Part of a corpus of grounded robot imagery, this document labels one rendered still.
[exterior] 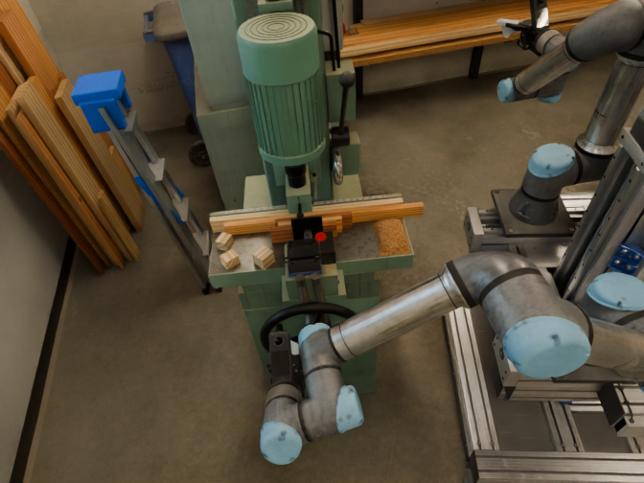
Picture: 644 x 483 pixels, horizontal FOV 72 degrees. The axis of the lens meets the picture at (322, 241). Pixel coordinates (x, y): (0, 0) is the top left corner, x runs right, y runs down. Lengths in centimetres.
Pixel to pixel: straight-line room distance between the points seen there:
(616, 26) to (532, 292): 74
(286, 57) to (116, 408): 175
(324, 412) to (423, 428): 119
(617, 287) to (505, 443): 84
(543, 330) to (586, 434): 122
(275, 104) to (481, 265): 56
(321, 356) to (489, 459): 100
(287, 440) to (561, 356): 47
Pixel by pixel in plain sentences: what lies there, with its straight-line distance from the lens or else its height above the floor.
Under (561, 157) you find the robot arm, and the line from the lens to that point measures 150.
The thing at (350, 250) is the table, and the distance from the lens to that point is 131.
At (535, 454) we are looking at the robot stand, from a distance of 183.
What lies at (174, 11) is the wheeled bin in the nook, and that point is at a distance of 303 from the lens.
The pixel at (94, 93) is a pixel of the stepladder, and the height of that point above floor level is 115.
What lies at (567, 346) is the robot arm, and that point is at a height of 127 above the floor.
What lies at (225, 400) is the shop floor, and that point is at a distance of 213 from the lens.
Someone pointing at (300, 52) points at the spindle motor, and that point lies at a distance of 100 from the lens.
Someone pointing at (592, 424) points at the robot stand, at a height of 21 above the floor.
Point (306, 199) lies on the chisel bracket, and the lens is 126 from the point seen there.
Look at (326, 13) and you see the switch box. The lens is 134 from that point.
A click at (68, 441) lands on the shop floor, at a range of 233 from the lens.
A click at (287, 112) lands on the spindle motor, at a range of 105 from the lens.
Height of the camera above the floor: 188
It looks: 47 degrees down
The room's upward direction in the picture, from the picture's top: 6 degrees counter-clockwise
